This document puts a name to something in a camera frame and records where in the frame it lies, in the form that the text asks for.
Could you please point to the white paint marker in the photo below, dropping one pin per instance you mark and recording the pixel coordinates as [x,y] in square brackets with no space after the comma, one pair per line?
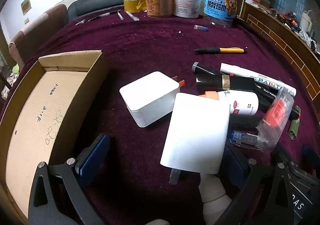
[257,77]

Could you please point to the white tub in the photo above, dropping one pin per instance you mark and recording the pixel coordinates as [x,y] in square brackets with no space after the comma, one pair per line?
[186,2]

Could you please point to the black lipstick tube gold band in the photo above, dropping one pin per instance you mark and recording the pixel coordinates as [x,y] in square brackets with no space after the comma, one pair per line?
[225,82]

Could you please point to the wooden cabinet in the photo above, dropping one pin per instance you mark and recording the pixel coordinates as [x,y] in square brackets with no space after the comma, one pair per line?
[282,37]

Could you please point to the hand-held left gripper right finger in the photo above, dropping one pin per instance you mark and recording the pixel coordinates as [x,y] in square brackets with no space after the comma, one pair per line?
[236,167]

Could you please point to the wall outlet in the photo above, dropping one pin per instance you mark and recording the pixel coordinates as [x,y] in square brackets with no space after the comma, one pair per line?
[27,21]

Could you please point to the white pen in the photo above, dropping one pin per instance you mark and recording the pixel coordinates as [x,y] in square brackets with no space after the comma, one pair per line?
[132,16]

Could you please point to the black marker grey caps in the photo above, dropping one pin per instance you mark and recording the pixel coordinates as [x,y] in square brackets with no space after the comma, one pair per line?
[203,67]

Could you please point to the yellow black pen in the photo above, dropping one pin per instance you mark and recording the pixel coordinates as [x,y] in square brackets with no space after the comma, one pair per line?
[220,50]

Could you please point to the person's left hand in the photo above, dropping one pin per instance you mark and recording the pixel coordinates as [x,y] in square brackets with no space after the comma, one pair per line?
[157,222]

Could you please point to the small silver pen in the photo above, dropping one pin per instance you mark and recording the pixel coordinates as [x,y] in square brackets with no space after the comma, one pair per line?
[120,15]

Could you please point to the thin black pen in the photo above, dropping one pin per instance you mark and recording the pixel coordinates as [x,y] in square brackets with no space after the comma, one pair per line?
[103,14]

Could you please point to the yellow wall plaque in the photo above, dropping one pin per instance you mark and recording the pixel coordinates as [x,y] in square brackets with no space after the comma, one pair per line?
[25,6]

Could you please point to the blue clear pen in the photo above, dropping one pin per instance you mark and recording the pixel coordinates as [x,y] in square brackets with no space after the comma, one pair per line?
[243,138]

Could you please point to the striped blanket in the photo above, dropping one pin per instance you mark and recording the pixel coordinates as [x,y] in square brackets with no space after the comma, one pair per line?
[8,84]

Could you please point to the small metal clip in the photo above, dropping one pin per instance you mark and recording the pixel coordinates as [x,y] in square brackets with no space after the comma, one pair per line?
[80,22]

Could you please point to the small blue clear cap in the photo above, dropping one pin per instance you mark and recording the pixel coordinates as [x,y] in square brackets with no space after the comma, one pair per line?
[200,27]

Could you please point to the white bottle orange cap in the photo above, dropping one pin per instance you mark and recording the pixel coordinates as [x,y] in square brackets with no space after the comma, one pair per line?
[240,104]

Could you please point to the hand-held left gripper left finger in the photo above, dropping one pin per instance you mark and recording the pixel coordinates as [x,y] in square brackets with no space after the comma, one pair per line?
[95,156]

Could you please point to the brown armchair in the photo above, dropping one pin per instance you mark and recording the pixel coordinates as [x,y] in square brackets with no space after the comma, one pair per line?
[37,32]

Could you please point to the clear packet orange item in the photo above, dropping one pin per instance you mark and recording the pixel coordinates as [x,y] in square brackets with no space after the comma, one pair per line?
[277,117]

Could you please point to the shallow cardboard box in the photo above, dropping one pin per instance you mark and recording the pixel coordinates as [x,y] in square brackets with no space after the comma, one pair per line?
[32,119]

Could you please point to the shelf clutter pile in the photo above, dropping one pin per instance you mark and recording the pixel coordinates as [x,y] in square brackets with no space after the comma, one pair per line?
[297,24]

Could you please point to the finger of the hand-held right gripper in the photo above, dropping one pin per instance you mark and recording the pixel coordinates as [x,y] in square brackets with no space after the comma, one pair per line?
[311,153]

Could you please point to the yellow tape roll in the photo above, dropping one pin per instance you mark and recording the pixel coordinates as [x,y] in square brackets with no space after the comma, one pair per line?
[133,4]

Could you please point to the white cube charger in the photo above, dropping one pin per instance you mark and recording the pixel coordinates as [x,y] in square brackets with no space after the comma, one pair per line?
[150,97]

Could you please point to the black leather sofa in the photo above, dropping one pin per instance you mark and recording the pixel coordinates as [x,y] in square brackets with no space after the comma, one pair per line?
[100,2]

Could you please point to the black marker white script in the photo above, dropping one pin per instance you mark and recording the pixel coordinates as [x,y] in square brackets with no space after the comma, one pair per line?
[265,93]

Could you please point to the green lighter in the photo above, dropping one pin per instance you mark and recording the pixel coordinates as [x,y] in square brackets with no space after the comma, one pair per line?
[294,128]

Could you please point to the clear jar blue label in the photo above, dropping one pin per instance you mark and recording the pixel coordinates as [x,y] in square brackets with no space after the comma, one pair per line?
[221,2]

